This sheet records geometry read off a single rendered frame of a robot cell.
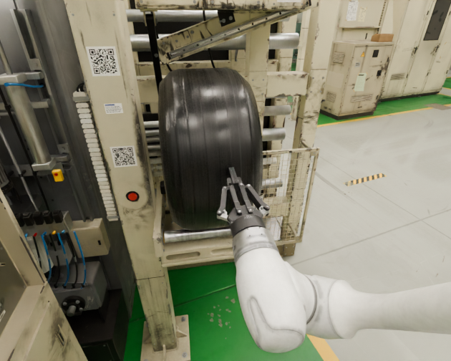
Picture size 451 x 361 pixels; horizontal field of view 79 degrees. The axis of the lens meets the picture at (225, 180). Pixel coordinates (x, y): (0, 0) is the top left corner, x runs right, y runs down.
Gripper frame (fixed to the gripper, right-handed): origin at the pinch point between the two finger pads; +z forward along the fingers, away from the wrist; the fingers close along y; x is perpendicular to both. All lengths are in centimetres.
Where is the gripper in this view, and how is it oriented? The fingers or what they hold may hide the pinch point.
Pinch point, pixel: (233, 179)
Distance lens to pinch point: 73.6
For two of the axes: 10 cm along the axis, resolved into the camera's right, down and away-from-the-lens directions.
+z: -1.7, -6.3, 7.6
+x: -0.2, 7.7, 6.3
